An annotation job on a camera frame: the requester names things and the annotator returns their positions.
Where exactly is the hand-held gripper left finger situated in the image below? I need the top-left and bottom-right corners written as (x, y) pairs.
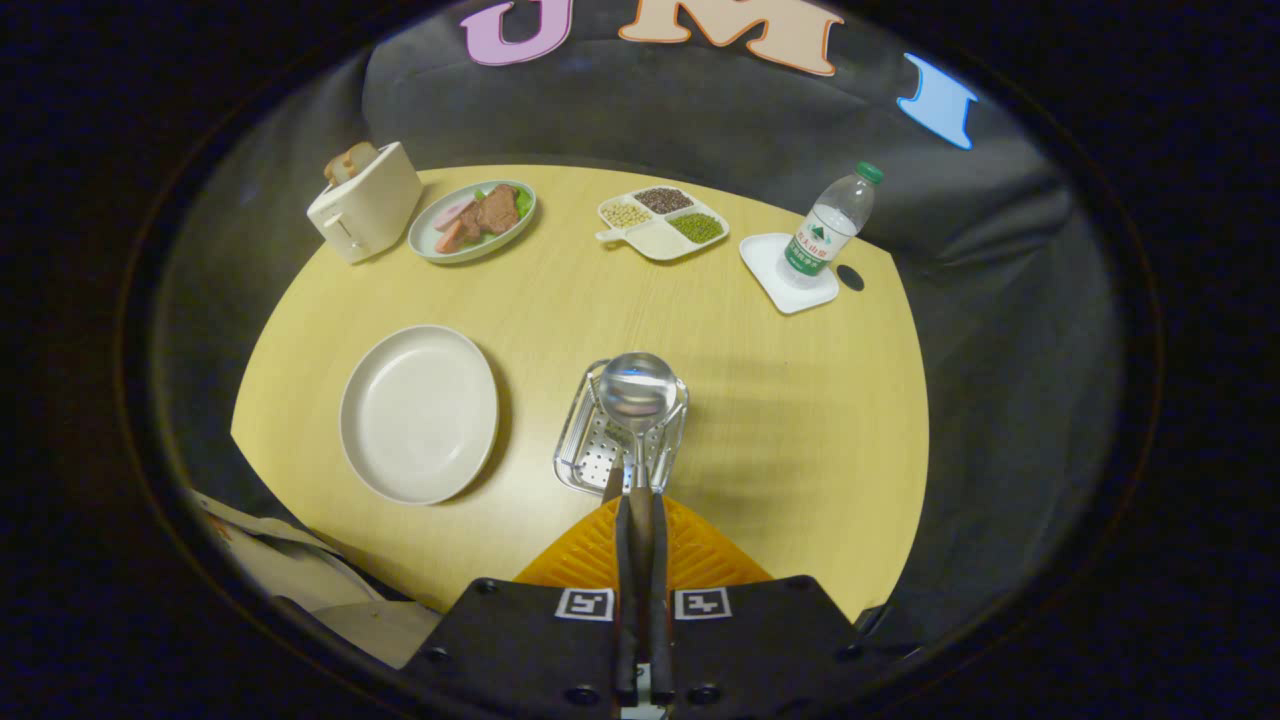
top-left (400, 495), bottom-right (641, 713)

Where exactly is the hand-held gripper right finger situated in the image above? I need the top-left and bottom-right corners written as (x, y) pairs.
top-left (645, 490), bottom-right (901, 713)

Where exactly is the wooden-handled metal spoon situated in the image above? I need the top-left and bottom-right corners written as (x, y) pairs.
top-left (594, 352), bottom-right (681, 521)

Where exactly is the large white plate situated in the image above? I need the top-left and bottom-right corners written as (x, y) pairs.
top-left (339, 324), bottom-right (500, 507)

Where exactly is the beige paper sheet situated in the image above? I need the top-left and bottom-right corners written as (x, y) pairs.
top-left (185, 488), bottom-right (441, 669)

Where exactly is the white square coaster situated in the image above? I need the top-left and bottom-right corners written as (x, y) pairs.
top-left (738, 232), bottom-right (841, 316)

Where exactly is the white divided grain dish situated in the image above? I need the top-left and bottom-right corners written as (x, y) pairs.
top-left (596, 186), bottom-right (731, 263)

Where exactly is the clear plastic water bottle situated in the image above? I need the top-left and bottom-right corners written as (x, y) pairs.
top-left (782, 161), bottom-right (886, 291)

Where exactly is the pale green food plate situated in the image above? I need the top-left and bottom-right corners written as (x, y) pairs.
top-left (408, 179), bottom-right (538, 265)

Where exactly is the green lettuce leaf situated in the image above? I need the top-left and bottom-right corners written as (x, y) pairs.
top-left (474, 185), bottom-right (533, 221)

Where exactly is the brown cooked meat piece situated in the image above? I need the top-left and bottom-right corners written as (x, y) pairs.
top-left (470, 184), bottom-right (521, 237)

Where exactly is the white toaster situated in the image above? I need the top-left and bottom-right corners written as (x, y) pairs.
top-left (306, 141), bottom-right (425, 265)

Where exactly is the metal wire cutlery basket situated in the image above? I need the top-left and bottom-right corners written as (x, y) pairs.
top-left (553, 359), bottom-right (691, 498)

